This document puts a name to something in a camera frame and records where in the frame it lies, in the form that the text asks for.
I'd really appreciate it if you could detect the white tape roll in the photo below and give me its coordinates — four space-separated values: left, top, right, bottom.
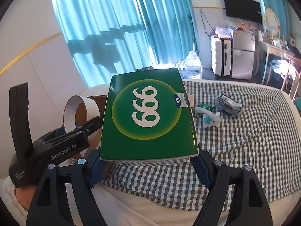
63 95 100 133

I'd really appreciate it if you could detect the green 999 medicine box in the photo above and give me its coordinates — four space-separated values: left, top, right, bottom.
100 68 198 163

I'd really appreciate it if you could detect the white plush toy blue star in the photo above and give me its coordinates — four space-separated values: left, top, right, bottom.
194 107 221 129

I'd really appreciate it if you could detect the silver patterned pouch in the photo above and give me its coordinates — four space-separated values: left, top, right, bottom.
215 94 244 118

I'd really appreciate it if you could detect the green snack packet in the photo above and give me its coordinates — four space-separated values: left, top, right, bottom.
194 103 215 119

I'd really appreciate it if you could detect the kraft paper box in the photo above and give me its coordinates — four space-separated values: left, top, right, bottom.
188 95 194 108

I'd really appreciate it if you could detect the person left hand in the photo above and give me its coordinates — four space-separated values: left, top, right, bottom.
15 185 37 210

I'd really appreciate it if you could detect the brown cardboard box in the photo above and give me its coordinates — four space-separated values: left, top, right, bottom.
75 94 113 184

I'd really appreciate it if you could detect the checkered tablecloth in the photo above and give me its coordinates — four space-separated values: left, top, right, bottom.
101 81 300 211

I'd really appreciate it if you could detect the patterned gift bag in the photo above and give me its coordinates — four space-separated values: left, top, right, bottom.
136 66 154 71

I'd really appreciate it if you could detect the teal curtain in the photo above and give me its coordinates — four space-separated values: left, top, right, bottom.
52 0 198 87

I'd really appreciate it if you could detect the large water jug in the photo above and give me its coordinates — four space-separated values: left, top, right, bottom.
185 51 202 80

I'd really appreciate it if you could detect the white suitcase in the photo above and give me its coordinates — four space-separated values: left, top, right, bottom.
211 36 232 76

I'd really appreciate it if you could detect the silver mini fridge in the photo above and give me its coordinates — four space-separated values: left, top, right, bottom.
230 29 255 80

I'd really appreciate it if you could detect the oval vanity mirror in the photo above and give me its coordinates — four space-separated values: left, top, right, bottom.
263 8 281 37

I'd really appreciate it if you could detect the black wall television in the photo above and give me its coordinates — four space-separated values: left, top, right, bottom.
224 0 262 24

